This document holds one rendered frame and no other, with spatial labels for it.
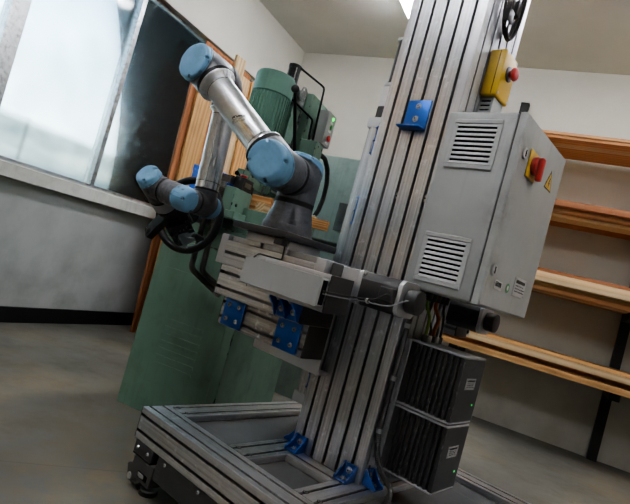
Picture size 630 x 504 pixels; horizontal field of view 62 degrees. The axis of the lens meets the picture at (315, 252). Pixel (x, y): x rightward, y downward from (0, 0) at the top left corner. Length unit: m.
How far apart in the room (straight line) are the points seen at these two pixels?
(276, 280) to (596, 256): 3.21
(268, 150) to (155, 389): 1.22
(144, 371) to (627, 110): 3.68
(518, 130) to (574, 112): 3.12
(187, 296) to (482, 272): 1.26
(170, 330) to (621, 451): 3.13
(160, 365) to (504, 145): 1.54
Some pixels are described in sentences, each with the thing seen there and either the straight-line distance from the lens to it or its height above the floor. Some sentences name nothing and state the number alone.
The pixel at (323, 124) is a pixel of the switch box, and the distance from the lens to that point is 2.53.
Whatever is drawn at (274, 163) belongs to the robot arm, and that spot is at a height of 0.98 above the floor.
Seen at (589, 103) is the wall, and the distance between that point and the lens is 4.49.
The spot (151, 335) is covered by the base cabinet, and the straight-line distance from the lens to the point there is 2.25.
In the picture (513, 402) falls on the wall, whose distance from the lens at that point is 4.18.
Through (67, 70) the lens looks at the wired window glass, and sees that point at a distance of 3.42.
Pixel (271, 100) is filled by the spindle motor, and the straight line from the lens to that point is 2.28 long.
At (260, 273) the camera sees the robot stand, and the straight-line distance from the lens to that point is 1.30.
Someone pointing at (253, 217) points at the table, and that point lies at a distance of 2.05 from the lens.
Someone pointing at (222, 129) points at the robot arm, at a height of 1.09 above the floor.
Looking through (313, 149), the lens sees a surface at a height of 1.26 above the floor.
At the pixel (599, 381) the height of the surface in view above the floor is 0.54.
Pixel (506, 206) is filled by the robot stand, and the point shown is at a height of 1.00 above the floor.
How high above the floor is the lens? 0.74
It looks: 2 degrees up
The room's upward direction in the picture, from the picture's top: 15 degrees clockwise
